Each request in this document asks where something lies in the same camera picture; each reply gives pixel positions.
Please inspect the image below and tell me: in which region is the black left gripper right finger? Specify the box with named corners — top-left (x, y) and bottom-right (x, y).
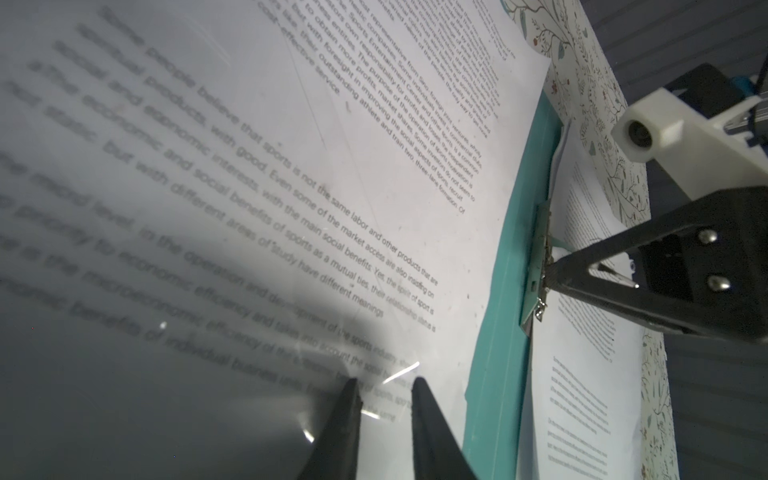
top-left (411, 377), bottom-right (476, 480)

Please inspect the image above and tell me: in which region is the white paper sheet underneath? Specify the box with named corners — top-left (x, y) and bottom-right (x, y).
top-left (516, 124), bottom-right (643, 479)

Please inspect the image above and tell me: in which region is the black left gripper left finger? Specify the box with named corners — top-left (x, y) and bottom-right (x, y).
top-left (298, 378), bottom-right (363, 480)

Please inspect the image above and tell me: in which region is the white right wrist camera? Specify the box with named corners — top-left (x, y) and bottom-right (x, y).
top-left (611, 89), bottom-right (767, 201)

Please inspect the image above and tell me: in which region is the silver metal folder clip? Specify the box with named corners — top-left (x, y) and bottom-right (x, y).
top-left (520, 200), bottom-right (551, 337)

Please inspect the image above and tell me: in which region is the printed white paper sheet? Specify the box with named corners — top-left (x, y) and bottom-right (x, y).
top-left (1, 1), bottom-right (549, 479)

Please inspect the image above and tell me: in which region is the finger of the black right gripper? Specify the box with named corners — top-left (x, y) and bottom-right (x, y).
top-left (544, 186), bottom-right (767, 344)

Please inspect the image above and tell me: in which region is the teal file folder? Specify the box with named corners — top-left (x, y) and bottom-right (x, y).
top-left (463, 94), bottom-right (562, 479)

